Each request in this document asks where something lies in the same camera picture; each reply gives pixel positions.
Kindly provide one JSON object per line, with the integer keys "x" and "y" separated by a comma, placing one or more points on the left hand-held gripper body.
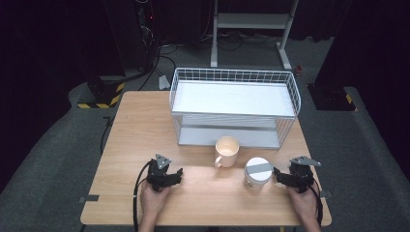
{"x": 158, "y": 175}

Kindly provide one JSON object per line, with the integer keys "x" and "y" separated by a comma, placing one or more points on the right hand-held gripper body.
{"x": 301, "y": 177}

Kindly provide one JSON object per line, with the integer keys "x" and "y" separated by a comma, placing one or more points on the white jar with grey-taped lid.
{"x": 257, "y": 174}

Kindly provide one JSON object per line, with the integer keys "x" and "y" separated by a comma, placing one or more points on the cream mug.
{"x": 227, "y": 151}

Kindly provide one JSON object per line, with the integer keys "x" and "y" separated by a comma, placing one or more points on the person's right hand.
{"x": 303, "y": 203}

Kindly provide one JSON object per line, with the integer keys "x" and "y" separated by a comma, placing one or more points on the person's left hand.
{"x": 154, "y": 201}

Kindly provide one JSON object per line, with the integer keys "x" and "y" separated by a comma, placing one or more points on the grey tape strip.
{"x": 89, "y": 198}
{"x": 326, "y": 194}

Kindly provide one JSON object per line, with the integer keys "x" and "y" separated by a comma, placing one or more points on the black yellow-striped stand base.
{"x": 332, "y": 100}
{"x": 103, "y": 96}

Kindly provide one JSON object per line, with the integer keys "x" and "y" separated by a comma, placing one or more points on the small grey floor box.
{"x": 163, "y": 82}

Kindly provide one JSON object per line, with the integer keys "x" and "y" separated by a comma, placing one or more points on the small red floor item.
{"x": 298, "y": 70}

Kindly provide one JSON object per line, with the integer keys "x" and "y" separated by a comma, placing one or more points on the black equipment tower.
{"x": 132, "y": 32}

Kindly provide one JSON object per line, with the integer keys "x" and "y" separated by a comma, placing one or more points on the white metal stand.
{"x": 251, "y": 21}

